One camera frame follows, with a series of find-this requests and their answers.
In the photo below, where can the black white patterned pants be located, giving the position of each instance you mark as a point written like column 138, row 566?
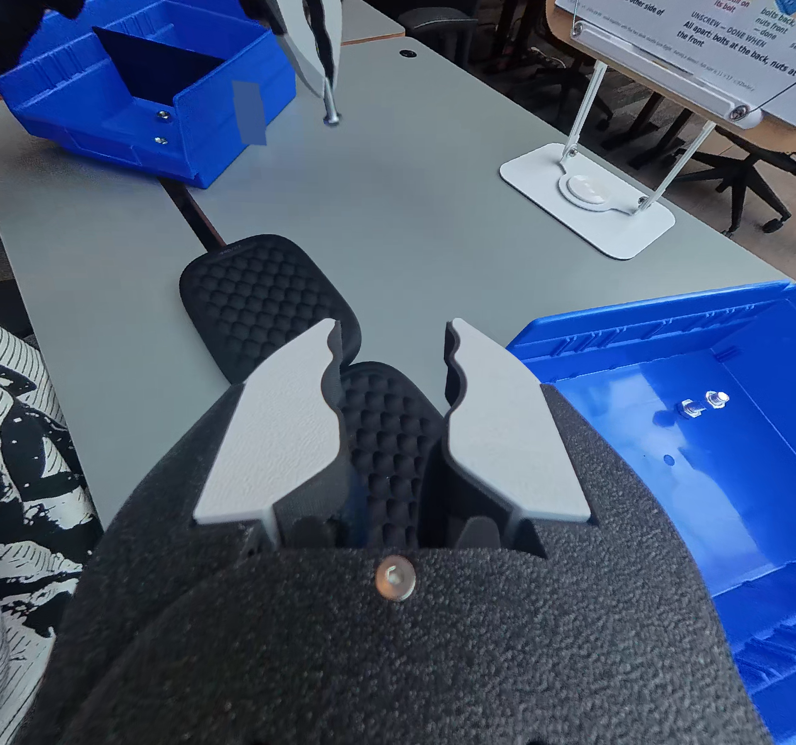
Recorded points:
column 37, row 477

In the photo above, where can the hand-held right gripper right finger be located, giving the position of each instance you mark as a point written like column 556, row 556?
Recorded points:
column 516, row 440

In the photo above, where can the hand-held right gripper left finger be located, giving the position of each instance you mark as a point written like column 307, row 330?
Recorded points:
column 273, row 434

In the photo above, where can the blue plastic bin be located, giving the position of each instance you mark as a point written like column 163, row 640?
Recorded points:
column 622, row 421
column 199, row 135

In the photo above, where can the silver hex bolt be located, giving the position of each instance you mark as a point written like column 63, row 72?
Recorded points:
column 329, row 104
column 716, row 398

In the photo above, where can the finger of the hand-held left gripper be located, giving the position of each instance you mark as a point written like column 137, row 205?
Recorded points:
column 334, row 5
column 287, row 5

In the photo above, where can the printed instruction sheet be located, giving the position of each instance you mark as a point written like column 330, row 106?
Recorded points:
column 653, row 30

